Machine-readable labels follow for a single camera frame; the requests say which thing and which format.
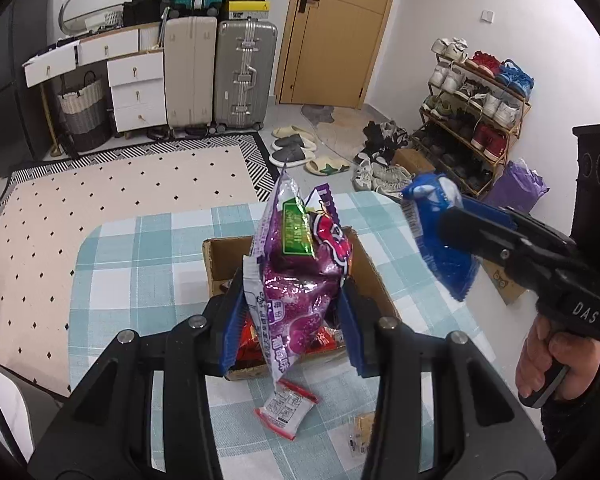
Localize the dark grey refrigerator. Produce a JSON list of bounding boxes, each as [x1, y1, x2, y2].
[[0, 0, 53, 176]]

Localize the purple paper bag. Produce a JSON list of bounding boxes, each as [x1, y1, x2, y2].
[[490, 160, 550, 216]]

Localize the pile of sneakers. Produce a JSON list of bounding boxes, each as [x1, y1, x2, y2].
[[350, 120, 416, 196]]

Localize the beige grey doormat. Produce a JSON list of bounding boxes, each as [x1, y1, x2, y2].
[[300, 104, 376, 161]]

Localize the white drawer dresser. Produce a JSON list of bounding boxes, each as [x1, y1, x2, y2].
[[22, 22, 168, 136]]

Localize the blue snack packet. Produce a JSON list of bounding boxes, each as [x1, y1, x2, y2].
[[400, 172, 478, 303]]

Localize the dark red snack packet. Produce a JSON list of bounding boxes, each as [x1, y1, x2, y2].
[[232, 316, 268, 367]]

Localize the person's right hand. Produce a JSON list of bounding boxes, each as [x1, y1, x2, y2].
[[515, 315, 600, 403]]

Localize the grey white woven basket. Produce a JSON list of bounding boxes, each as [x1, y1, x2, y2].
[[56, 71, 112, 153]]

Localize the brown cardboard box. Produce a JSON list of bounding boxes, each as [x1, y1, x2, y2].
[[201, 227, 401, 382]]

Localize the clear biscuit packet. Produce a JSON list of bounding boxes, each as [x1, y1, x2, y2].
[[345, 412, 378, 458]]

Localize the cream green slipper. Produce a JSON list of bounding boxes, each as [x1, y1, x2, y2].
[[304, 156, 352, 176]]

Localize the white grey furniture piece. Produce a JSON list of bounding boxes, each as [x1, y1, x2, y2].
[[0, 357, 36, 463]]

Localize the grey slipper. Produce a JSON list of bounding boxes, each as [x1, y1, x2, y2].
[[270, 147, 312, 168], [270, 135, 318, 152]]

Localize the rows of assorted shoes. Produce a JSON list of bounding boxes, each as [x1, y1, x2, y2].
[[415, 37, 535, 193]]

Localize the silver suitcase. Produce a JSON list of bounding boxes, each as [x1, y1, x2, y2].
[[214, 17, 278, 133]]

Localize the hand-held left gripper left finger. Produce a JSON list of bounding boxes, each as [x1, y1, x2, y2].
[[27, 267, 253, 480]]

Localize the small brown cardboard carton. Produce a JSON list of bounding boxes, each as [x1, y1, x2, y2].
[[391, 147, 437, 176]]

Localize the wooden door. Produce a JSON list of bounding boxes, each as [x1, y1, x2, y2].
[[274, 0, 403, 110]]

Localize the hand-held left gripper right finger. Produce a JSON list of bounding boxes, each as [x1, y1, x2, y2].
[[337, 280, 558, 480]]

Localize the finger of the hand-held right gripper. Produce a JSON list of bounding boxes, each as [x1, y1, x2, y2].
[[462, 197, 576, 261], [439, 208, 525, 266]]

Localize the beige dotted rug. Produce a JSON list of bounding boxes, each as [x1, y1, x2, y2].
[[0, 132, 281, 401]]

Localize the large purple snack packet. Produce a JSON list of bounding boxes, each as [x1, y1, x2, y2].
[[242, 165, 356, 386]]

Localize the small white red-edged snack packet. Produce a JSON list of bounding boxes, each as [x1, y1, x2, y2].
[[254, 379, 319, 442]]

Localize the wooden shoe rack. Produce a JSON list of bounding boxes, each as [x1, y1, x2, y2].
[[412, 37, 533, 198]]

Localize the beige suitcase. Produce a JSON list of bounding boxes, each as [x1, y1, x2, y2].
[[162, 15, 218, 133]]

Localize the flat printed cardboard carton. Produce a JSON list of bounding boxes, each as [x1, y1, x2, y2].
[[480, 255, 536, 306]]

